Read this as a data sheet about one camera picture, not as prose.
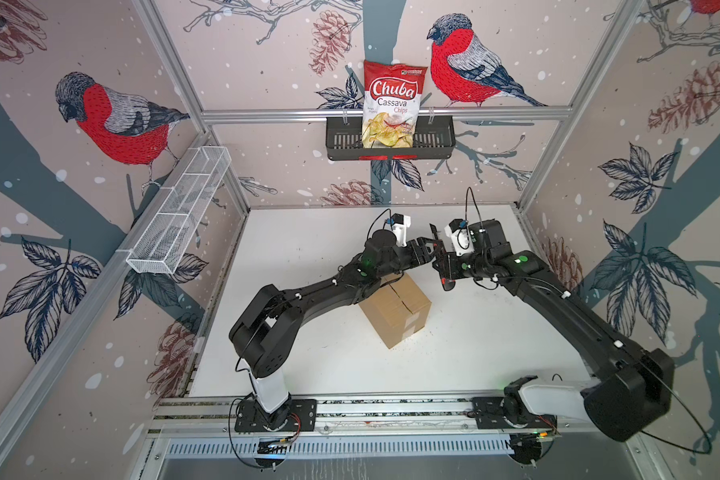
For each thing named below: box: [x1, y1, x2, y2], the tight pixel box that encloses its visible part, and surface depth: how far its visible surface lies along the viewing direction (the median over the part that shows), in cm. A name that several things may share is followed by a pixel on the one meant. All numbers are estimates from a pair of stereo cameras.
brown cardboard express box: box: [359, 273, 432, 349], surface depth 78 cm
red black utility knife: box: [429, 223, 457, 292], surface depth 79 cm
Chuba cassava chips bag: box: [362, 60, 428, 149], surface depth 86 cm
